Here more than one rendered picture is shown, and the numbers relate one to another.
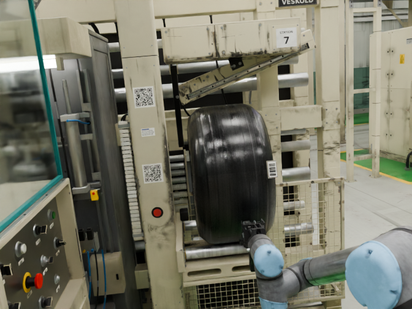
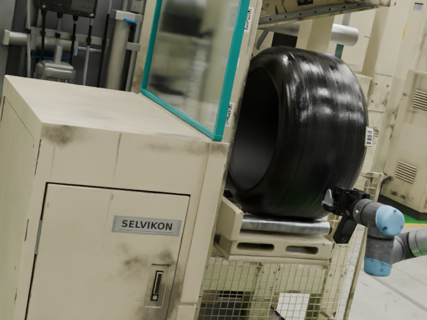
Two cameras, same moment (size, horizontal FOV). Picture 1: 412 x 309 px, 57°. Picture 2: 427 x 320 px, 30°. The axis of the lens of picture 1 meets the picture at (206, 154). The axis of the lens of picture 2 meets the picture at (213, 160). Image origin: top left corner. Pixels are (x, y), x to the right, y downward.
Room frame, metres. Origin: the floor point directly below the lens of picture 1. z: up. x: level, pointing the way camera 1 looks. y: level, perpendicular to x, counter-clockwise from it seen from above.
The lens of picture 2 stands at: (-0.84, 1.06, 1.57)
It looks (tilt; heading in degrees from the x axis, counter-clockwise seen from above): 12 degrees down; 339
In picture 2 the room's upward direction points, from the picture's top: 11 degrees clockwise
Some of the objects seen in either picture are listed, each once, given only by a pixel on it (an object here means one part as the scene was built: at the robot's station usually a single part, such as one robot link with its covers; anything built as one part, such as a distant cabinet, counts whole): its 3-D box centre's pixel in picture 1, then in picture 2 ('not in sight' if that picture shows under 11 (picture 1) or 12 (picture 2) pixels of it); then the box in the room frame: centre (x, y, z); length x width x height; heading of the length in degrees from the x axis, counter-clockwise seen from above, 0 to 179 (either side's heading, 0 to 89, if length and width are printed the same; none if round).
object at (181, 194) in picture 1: (169, 181); not in sight; (1.87, 0.20, 1.05); 0.20 x 0.15 x 0.30; 93
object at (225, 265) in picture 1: (227, 264); (276, 244); (1.36, -0.05, 0.84); 0.36 x 0.09 x 0.06; 93
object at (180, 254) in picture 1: (181, 239); (213, 206); (1.49, 0.14, 0.90); 0.40 x 0.03 x 0.10; 3
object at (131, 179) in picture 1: (132, 180); not in sight; (1.43, 0.30, 1.19); 0.05 x 0.04 x 0.48; 3
